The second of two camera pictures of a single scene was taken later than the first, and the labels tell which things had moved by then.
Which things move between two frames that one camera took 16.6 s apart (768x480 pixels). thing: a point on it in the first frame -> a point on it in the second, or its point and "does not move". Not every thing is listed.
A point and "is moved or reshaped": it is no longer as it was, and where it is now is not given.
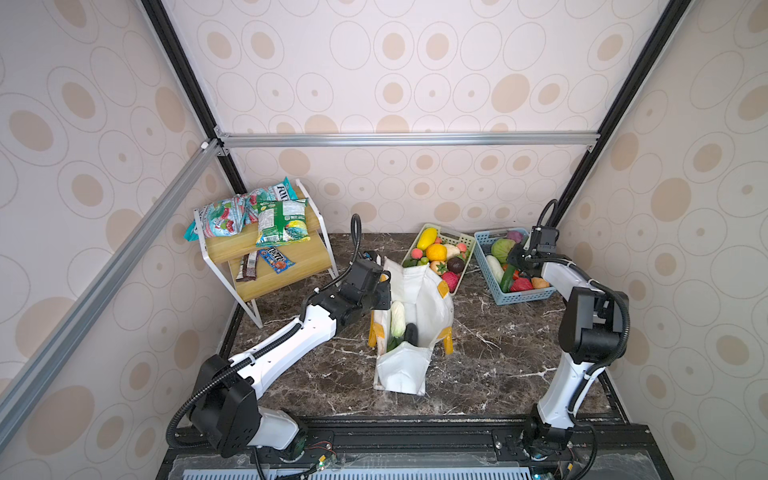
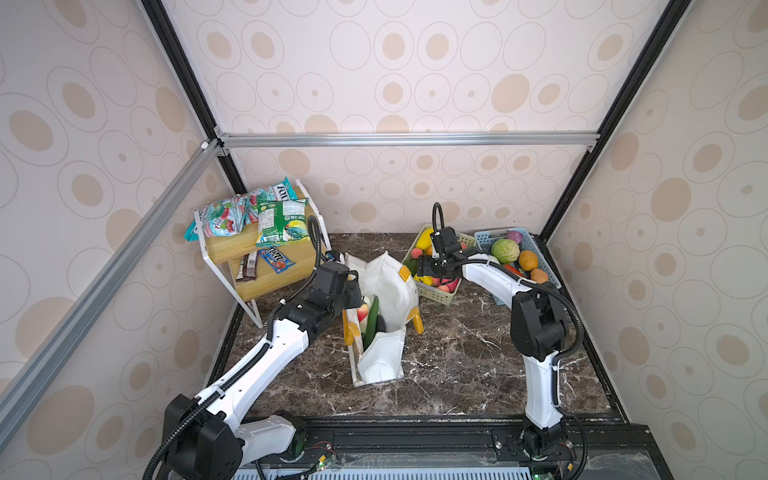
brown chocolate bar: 248,267 does not move
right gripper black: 518,253 -> 424,266
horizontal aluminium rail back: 459,139 does not move
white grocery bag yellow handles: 427,303 is moved or reshaped
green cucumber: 506,281 is moved or reshaped
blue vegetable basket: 484,238 does not move
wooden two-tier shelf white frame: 250,271 does not move
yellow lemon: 427,238 does not move
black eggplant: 411,334 -> 381,324
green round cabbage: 501,247 does not move
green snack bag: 282,222 does not move
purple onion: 514,235 does not move
